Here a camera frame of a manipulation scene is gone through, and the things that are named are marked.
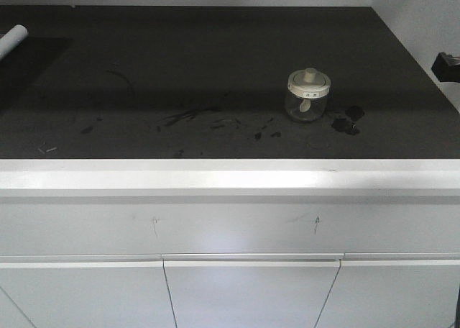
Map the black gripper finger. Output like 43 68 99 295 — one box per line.
431 52 460 83

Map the glass jar with cream lid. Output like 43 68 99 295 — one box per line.
284 68 331 123

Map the right white cabinet door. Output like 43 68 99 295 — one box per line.
317 253 459 327

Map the white cabinet door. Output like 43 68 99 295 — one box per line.
165 259 340 327
317 253 459 327
1 255 177 327

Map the middle white cabinet door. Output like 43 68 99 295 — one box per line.
165 259 340 327

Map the grey plastic pipe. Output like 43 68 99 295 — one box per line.
0 24 29 60

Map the left white cabinet door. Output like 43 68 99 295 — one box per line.
1 255 177 327

